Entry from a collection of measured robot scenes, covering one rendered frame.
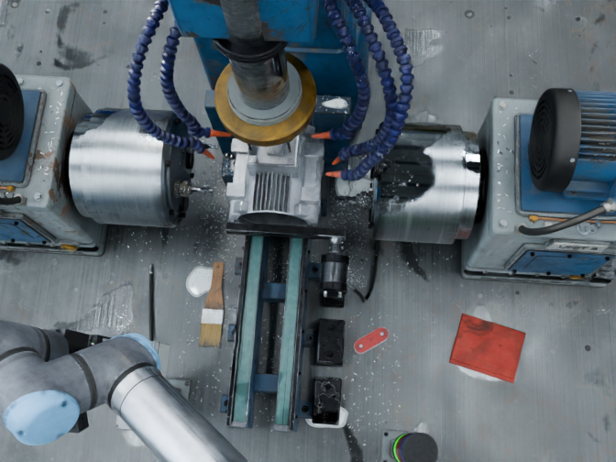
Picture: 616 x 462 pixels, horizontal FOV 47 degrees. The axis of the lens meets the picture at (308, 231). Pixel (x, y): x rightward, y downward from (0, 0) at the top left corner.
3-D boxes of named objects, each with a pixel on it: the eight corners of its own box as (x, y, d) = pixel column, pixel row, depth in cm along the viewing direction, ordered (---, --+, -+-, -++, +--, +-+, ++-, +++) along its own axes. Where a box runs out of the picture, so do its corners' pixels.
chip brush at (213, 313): (209, 261, 170) (208, 260, 169) (229, 263, 170) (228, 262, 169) (198, 346, 164) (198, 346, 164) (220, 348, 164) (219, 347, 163)
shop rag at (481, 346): (525, 333, 162) (526, 332, 162) (513, 383, 159) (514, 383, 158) (462, 313, 164) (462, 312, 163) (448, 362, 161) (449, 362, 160)
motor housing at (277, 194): (244, 151, 165) (232, 115, 147) (324, 156, 164) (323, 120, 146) (235, 233, 159) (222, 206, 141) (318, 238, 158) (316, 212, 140)
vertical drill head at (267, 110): (231, 84, 140) (179, -94, 94) (321, 88, 139) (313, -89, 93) (221, 169, 135) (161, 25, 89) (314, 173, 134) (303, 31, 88)
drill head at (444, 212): (339, 148, 165) (339, 97, 141) (516, 157, 163) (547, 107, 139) (332, 250, 158) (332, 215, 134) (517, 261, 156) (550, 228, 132)
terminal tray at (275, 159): (254, 124, 150) (250, 109, 143) (303, 126, 150) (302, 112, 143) (248, 177, 147) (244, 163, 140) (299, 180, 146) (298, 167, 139)
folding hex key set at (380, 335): (358, 356, 162) (358, 355, 161) (351, 344, 163) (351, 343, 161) (390, 337, 163) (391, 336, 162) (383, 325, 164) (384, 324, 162)
